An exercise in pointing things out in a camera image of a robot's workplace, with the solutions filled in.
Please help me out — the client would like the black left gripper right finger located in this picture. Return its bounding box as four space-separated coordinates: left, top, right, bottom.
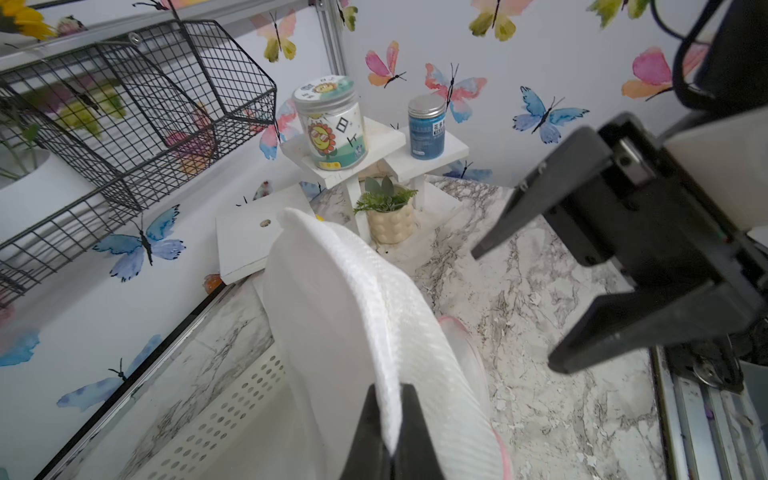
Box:
392 384 444 480

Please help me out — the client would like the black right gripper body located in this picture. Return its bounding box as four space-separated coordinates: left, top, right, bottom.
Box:
543 114 767 312

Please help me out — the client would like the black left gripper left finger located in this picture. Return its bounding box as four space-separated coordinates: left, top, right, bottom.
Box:
340 384 391 480

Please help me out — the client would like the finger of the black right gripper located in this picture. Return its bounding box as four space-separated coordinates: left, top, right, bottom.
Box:
471 127 612 260
548 279 762 374

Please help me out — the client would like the white perforated plastic basket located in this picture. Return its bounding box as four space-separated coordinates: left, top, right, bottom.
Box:
133 345 316 480

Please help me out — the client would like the blue granule jar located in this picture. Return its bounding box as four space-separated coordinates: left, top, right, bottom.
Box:
408 94 446 160

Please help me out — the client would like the white tiered wooden shelf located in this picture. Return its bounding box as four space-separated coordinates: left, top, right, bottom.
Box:
216 118 469 284

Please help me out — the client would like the green artificial plant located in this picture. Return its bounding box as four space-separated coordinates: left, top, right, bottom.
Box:
353 176 418 213

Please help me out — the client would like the cream bubble plant pot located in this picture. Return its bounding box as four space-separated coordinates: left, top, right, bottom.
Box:
366 202 416 245

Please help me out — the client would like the green lidded glass jar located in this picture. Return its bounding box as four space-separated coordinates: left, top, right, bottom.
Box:
292 75 368 171

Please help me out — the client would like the white pot with flowers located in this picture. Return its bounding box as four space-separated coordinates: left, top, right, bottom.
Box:
1 93 92 241

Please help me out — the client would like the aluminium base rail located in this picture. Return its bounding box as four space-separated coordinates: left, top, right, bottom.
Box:
651 347 767 479

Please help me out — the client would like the black wire wall basket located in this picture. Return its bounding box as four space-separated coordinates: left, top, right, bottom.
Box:
1 19 278 305

